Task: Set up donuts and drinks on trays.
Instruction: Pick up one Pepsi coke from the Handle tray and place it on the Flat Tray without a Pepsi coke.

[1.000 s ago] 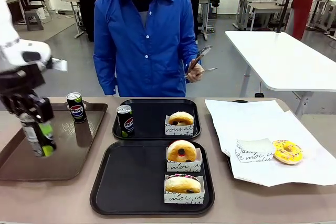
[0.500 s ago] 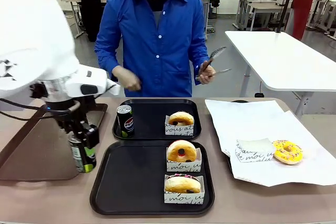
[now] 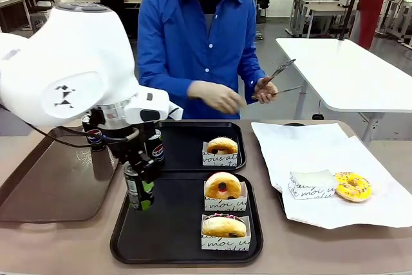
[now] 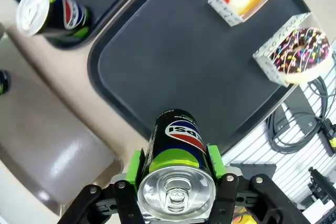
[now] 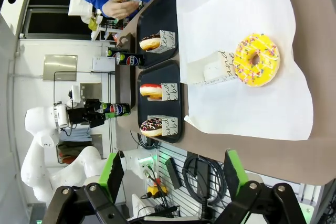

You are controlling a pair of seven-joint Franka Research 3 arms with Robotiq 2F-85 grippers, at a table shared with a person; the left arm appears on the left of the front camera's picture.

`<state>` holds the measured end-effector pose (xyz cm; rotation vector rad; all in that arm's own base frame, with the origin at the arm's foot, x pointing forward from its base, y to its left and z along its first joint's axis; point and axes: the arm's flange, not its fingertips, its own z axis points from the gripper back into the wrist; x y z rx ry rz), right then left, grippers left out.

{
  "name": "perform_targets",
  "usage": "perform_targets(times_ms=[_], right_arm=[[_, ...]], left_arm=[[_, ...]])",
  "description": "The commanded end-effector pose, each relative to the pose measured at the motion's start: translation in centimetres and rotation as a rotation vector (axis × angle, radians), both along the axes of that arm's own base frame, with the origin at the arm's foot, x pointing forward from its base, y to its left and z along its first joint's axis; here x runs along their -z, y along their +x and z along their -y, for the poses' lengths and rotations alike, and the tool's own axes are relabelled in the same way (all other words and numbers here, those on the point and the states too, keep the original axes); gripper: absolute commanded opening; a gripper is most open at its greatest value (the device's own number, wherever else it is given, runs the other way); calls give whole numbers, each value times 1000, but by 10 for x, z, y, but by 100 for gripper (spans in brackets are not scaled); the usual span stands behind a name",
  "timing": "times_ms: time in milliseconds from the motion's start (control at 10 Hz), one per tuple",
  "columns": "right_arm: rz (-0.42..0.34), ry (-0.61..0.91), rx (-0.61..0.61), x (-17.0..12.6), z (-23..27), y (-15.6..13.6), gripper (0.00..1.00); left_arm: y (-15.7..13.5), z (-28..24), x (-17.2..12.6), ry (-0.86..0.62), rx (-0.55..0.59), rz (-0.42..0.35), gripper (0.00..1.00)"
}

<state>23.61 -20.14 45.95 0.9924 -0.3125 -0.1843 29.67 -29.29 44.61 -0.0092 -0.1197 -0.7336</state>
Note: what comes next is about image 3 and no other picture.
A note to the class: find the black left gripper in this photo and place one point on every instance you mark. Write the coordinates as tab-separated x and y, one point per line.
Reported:
125	143

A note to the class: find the black Pepsi can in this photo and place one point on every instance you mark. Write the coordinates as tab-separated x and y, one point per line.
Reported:
157	151
95	135
133	191

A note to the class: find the plain glazed donut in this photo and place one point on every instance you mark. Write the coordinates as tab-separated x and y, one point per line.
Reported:
214	144

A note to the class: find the chocolate sprinkle donut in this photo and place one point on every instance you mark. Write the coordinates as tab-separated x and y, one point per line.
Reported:
225	242

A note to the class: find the metal serving tongs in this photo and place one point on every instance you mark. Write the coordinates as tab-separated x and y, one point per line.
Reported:
280	69

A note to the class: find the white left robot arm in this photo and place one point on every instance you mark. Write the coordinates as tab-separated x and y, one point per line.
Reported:
74	62

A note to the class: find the person's left forearm blue sleeve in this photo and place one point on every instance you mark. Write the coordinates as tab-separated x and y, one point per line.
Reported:
251	72

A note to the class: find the person's right forearm blue sleeve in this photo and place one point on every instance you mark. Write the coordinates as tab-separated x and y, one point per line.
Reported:
161	81

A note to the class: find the person's right hand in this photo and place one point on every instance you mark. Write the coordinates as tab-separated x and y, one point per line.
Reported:
215	96

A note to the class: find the person's left hand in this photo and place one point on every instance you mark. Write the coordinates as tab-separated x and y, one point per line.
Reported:
267	93

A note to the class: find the small black tray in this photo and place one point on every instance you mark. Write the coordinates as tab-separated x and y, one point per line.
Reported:
183	149

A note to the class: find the large black tray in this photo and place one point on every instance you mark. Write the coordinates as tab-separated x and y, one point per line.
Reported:
174	230

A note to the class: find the brown plastic tray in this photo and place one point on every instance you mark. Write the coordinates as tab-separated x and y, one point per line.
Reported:
48	178

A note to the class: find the person's blue shirt torso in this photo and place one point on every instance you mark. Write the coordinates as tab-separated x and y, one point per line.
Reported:
193	46

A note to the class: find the white script-print donut box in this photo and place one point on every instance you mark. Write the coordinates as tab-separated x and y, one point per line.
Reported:
310	185

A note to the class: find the grey step stool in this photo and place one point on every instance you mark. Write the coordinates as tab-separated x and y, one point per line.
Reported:
39	21

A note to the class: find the white paper sheet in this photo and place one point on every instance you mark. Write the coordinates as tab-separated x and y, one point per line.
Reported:
322	152

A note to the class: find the yellow sprinkled donut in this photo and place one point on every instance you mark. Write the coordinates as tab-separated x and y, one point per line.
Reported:
342	189

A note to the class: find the white rectangular table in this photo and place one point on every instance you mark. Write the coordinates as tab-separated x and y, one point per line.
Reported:
347	69

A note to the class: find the grey background work table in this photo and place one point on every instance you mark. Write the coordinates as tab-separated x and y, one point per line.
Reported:
322	9

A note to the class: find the black vertical pole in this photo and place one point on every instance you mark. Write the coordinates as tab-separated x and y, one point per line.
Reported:
351	7

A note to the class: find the person in red dress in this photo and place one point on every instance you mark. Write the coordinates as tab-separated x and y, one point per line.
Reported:
373	4

